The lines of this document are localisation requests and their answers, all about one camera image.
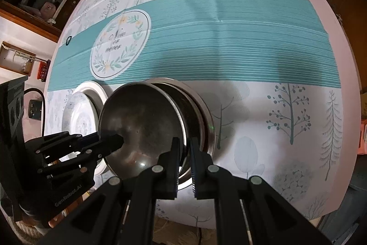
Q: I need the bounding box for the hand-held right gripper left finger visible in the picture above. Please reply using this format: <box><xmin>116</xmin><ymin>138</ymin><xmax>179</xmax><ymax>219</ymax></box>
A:
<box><xmin>37</xmin><ymin>136</ymin><xmax>181</xmax><ymax>245</ymax></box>

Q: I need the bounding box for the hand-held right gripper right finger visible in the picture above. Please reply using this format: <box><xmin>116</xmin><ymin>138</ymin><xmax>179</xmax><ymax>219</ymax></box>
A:
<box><xmin>191</xmin><ymin>137</ymin><xmax>333</xmax><ymax>245</ymax></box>

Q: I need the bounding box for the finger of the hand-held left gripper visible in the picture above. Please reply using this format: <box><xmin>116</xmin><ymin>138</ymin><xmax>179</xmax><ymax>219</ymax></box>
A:
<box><xmin>37</xmin><ymin>134</ymin><xmax>125</xmax><ymax>177</ymax></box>
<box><xmin>24</xmin><ymin>131</ymin><xmax>100</xmax><ymax>156</ymax></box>

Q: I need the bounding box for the small patterned white plate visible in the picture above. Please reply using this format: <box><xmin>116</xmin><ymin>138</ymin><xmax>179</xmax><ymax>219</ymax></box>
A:
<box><xmin>61</xmin><ymin>92</ymin><xmax>100</xmax><ymax>176</ymax></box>

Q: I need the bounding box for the small steel bowl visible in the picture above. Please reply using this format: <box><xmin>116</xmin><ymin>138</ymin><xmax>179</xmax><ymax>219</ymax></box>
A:
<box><xmin>98</xmin><ymin>83</ymin><xmax>187</xmax><ymax>186</ymax></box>

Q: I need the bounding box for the large steel bowl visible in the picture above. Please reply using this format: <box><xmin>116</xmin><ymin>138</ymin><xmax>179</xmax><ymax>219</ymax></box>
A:
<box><xmin>143</xmin><ymin>77</ymin><xmax>216</xmax><ymax>189</ymax></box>

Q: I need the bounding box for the person's left forearm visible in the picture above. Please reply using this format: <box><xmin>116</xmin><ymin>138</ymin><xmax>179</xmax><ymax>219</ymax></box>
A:
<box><xmin>4</xmin><ymin>212</ymin><xmax>41</xmax><ymax>245</ymax></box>

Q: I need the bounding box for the red basket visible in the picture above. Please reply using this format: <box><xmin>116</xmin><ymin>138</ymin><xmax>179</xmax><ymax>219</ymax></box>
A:
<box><xmin>37</xmin><ymin>60</ymin><xmax>51</xmax><ymax>82</ymax></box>

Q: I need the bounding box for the tree print tablecloth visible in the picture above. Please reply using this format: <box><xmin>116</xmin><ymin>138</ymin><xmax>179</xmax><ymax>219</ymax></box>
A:
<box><xmin>43</xmin><ymin>0</ymin><xmax>361</xmax><ymax>230</ymax></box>

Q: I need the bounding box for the dark wall socket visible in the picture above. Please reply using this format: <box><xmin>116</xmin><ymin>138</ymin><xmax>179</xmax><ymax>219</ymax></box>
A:
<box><xmin>29</xmin><ymin>99</ymin><xmax>43</xmax><ymax>120</ymax></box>

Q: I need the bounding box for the black cable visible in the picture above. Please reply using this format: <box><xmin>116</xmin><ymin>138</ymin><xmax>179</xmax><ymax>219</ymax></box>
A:
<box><xmin>24</xmin><ymin>88</ymin><xmax>47</xmax><ymax>137</ymax></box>

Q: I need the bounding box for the wooden wall niche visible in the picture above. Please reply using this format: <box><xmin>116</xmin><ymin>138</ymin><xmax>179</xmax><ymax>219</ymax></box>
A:
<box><xmin>0</xmin><ymin>41</ymin><xmax>36</xmax><ymax>76</ymax></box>

